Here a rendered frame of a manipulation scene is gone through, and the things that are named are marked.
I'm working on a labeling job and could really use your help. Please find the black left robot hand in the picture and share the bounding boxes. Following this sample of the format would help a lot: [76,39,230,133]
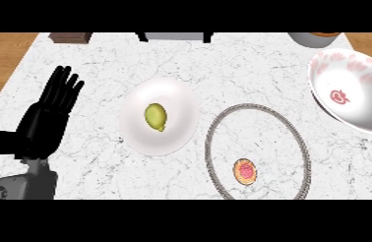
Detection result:
[0,65,85,160]

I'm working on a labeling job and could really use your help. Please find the brown wooden box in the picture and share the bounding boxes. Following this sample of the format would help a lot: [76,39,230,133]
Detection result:
[47,32,92,44]

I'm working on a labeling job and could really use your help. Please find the round grey-rimmed placemat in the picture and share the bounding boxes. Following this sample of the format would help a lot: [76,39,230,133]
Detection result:
[203,103,311,201]

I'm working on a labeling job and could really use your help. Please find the grey appliance with black legs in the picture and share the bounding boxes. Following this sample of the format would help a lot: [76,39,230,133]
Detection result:
[134,32,215,44]

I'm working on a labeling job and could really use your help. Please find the white bowl with red pattern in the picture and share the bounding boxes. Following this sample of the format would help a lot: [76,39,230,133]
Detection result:
[306,48,372,134]

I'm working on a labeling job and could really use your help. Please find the grey pot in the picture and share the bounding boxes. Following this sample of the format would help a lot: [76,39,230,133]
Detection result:
[286,32,342,49]

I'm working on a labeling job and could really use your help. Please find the white plate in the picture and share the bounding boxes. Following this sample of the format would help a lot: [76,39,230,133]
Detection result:
[117,76,200,156]

